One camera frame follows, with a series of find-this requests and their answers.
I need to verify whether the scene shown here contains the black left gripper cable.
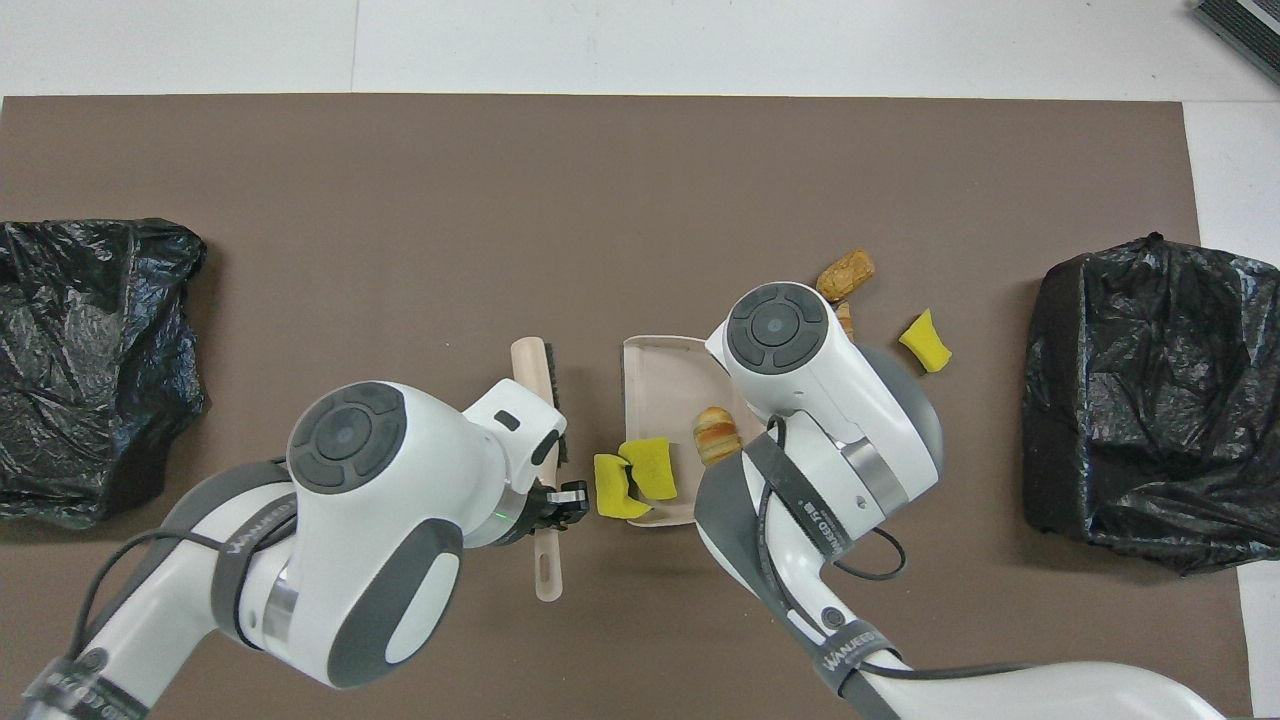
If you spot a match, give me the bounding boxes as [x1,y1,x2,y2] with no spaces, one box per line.
[70,528,223,661]

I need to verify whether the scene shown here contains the dark grey ribbed panel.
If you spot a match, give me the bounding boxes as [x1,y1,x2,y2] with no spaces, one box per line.
[1192,0,1280,86]

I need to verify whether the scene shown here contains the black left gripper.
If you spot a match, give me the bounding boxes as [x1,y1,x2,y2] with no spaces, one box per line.
[518,481,592,547]

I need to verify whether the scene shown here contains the black bag lined bin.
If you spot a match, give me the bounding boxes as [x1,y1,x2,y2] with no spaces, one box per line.
[0,218,209,531]
[1022,233,1280,577]

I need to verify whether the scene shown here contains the beige plastic dustpan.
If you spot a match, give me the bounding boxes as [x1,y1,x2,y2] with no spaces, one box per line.
[620,335,743,529]

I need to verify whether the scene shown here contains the small yellow sponge piece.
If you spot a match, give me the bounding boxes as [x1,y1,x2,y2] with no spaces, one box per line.
[898,309,953,374]

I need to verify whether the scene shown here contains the brown bread roll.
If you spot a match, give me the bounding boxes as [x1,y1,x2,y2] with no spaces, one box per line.
[816,249,877,303]

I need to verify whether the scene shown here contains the beige hand brush black bristles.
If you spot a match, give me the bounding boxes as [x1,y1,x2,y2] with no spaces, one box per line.
[511,338,567,603]

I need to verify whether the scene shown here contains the yellow green sponge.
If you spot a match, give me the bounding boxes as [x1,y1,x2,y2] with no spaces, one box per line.
[594,453,653,520]
[618,437,678,501]

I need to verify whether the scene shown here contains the brown table mat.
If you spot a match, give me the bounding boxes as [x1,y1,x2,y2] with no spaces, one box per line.
[0,94,1256,720]

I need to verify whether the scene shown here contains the pale striped croissant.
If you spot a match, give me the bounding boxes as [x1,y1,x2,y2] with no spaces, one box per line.
[693,406,743,468]

